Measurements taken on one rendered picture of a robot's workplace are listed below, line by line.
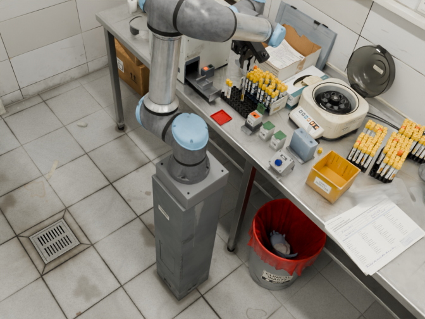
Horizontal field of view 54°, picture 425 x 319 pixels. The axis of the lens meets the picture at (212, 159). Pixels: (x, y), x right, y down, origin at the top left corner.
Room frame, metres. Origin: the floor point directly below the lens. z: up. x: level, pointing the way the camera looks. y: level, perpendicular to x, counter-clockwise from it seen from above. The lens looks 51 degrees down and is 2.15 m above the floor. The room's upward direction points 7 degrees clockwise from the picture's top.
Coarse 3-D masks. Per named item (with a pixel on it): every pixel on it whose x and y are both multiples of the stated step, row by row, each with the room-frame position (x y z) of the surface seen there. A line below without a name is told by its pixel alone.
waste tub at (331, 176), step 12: (324, 156) 1.05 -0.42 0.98; (336, 156) 1.07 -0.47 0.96; (312, 168) 0.98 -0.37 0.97; (324, 168) 1.06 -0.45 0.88; (336, 168) 1.05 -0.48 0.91; (348, 168) 1.03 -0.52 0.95; (312, 180) 0.97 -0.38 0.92; (324, 180) 0.95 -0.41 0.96; (336, 180) 1.01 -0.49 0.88; (348, 180) 0.95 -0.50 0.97; (324, 192) 0.93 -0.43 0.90; (336, 192) 0.91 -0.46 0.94
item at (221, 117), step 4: (216, 112) 1.30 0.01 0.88; (220, 112) 1.31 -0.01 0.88; (224, 112) 1.31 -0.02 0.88; (212, 116) 1.27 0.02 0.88; (216, 116) 1.28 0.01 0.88; (220, 116) 1.28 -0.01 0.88; (224, 116) 1.29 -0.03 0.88; (228, 116) 1.29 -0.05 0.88; (216, 120) 1.25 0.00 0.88; (220, 120) 1.26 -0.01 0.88; (224, 120) 1.26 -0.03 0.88; (228, 120) 1.26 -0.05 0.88; (220, 124) 1.23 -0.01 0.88
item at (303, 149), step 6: (294, 132) 1.16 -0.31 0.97; (300, 132) 1.16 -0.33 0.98; (306, 132) 1.16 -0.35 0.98; (294, 138) 1.15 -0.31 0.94; (300, 138) 1.13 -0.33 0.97; (306, 138) 1.13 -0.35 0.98; (312, 138) 1.13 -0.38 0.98; (294, 144) 1.14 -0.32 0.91; (300, 144) 1.12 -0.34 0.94; (306, 144) 1.10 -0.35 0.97; (312, 144) 1.10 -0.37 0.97; (288, 150) 1.14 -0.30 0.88; (294, 150) 1.14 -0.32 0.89; (300, 150) 1.11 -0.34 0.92; (306, 150) 1.09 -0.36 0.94; (312, 150) 1.10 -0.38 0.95; (294, 156) 1.11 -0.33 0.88; (300, 156) 1.10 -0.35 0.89; (306, 156) 1.08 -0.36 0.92; (312, 156) 1.11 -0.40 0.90; (300, 162) 1.08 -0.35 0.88
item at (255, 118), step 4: (252, 112) 1.26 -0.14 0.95; (256, 112) 1.26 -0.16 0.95; (248, 116) 1.24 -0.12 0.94; (252, 116) 1.23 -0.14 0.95; (256, 116) 1.24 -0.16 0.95; (260, 116) 1.24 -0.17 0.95; (248, 120) 1.24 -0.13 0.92; (252, 120) 1.22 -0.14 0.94; (256, 120) 1.22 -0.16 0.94; (260, 120) 1.24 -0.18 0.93; (252, 124) 1.22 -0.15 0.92; (256, 124) 1.23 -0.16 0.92
